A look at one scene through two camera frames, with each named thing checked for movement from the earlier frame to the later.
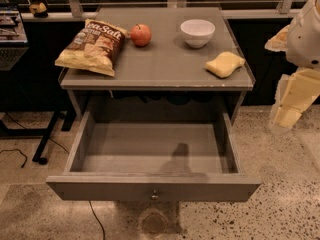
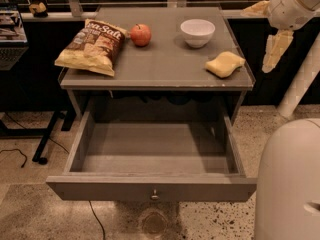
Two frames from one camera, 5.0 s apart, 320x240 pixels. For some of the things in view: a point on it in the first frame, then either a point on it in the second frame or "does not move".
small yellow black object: (39, 10) does not move
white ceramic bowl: (198, 33) does not move
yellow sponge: (224, 64) does not move
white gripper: (304, 42) → (284, 11)
